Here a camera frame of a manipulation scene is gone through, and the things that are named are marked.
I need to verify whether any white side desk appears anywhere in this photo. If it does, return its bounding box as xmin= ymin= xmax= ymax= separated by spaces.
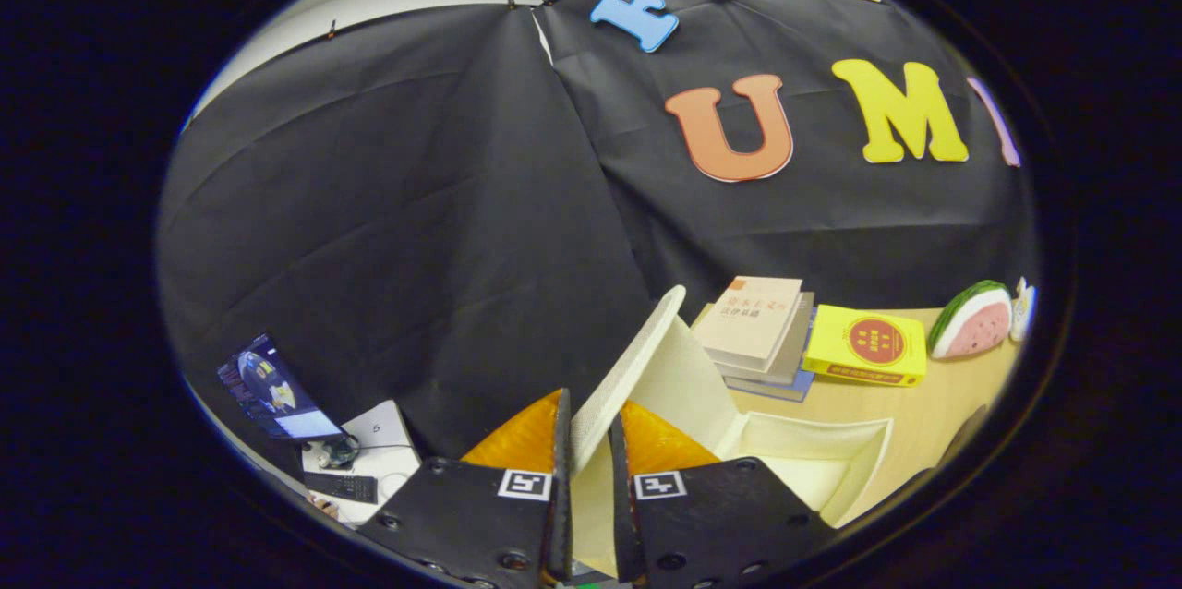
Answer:
xmin=301 ymin=400 xmax=423 ymax=527

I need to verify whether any black keyboard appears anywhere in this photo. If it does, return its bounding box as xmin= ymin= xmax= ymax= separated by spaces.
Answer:
xmin=304 ymin=472 xmax=380 ymax=505

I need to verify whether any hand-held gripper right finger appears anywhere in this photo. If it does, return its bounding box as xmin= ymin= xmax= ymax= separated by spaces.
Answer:
xmin=608 ymin=400 xmax=837 ymax=589

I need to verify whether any white plush toy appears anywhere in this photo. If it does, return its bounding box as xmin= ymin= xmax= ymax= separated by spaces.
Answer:
xmin=1010 ymin=276 xmax=1038 ymax=343

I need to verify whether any watermelon slice plush toy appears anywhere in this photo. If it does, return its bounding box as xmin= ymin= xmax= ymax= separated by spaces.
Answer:
xmin=928 ymin=280 xmax=1015 ymax=360

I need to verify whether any grey book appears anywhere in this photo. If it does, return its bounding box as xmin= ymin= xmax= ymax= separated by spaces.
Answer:
xmin=716 ymin=292 xmax=816 ymax=387

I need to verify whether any cream storage box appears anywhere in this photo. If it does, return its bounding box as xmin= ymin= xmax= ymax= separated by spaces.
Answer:
xmin=568 ymin=284 xmax=895 ymax=576

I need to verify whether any yellow book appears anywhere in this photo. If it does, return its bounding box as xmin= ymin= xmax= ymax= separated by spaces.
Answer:
xmin=802 ymin=304 xmax=928 ymax=387

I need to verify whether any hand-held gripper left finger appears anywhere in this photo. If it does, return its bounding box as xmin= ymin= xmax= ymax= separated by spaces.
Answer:
xmin=358 ymin=388 xmax=573 ymax=589

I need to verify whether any laptop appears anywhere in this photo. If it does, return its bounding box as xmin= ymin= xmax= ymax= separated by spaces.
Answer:
xmin=217 ymin=333 xmax=344 ymax=440

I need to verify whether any blue book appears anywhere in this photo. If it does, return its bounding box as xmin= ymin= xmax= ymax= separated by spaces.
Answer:
xmin=725 ymin=366 xmax=816 ymax=403

